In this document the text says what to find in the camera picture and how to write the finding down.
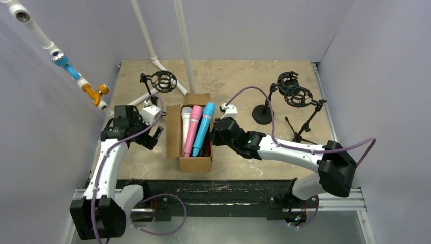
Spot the cardboard box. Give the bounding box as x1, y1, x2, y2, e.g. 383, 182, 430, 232
165, 93, 215, 173

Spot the blue microphone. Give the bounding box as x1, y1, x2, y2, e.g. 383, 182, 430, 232
192, 102, 216, 157

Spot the pink microphone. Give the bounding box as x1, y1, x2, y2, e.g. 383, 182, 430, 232
183, 105, 202, 157

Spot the round base mic stand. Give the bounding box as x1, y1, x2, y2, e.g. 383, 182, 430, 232
252, 71, 300, 125

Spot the tripod mic stand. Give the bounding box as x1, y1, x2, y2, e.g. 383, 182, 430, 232
283, 85, 328, 145
140, 70, 178, 117

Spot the black glitter microphone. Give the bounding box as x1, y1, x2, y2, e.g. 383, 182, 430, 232
200, 134, 211, 157

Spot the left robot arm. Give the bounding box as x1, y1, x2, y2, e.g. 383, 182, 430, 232
70, 105, 163, 243

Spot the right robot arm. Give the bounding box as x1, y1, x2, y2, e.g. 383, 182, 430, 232
209, 117, 357, 200

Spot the white microphone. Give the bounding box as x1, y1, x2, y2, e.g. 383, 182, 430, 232
181, 107, 192, 149

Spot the overhead pipe with fittings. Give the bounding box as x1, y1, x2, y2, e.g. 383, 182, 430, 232
1, 0, 113, 116

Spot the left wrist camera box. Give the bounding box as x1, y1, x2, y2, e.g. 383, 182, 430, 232
140, 105, 161, 125

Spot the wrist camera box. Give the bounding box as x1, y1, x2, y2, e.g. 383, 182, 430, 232
219, 103, 238, 119
140, 105, 161, 125

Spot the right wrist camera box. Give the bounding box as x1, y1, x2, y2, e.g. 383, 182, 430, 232
219, 103, 238, 119

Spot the white PVC pipe frame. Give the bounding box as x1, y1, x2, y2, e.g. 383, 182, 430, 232
106, 0, 199, 120

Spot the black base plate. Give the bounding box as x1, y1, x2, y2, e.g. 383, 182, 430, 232
116, 179, 317, 223

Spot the aluminium rail frame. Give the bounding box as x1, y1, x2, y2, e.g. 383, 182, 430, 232
60, 60, 376, 244

